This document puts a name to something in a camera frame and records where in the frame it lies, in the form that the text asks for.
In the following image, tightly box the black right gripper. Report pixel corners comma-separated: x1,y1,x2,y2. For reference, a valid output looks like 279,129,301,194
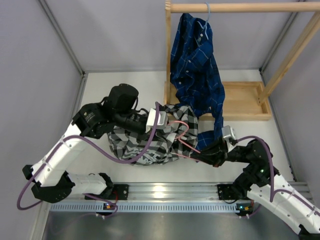
190,135,253,168

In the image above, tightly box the black white checkered shirt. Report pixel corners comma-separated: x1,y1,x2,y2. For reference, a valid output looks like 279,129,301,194
107,104,198,166

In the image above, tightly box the pink wire hanger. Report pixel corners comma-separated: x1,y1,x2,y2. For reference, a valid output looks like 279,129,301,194
163,120,200,161

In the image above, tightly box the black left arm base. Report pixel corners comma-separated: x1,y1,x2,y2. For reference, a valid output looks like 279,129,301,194
84,184,129,210

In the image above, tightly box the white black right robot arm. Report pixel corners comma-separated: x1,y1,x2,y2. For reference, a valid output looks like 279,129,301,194
191,136,320,240

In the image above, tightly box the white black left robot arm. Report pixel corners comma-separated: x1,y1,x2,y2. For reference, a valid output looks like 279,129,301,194
22,83,148,204

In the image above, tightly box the blue plaid shirt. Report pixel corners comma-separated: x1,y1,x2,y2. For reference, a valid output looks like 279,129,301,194
170,13,226,151

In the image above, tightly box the light blue hanger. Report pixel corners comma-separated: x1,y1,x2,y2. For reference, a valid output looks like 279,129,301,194
197,2,211,40

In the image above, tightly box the wooden clothes rack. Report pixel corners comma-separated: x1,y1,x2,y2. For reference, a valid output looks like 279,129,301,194
163,0,320,122

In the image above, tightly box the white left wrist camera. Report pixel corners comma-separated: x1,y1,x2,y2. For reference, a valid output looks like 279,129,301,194
145,108,168,133

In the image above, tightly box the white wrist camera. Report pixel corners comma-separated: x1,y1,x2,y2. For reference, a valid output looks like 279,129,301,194
145,108,168,133
221,125,238,146

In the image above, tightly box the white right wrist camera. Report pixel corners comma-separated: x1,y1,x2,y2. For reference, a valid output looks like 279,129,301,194
221,125,238,146

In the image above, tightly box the aluminium mounting rail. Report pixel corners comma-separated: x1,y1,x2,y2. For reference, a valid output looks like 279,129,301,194
41,181,311,201

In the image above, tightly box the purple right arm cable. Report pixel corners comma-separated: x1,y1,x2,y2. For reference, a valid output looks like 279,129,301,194
234,135,320,218

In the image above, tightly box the slotted grey cable duct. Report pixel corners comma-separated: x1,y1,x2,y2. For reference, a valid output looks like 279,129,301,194
50,201,244,213

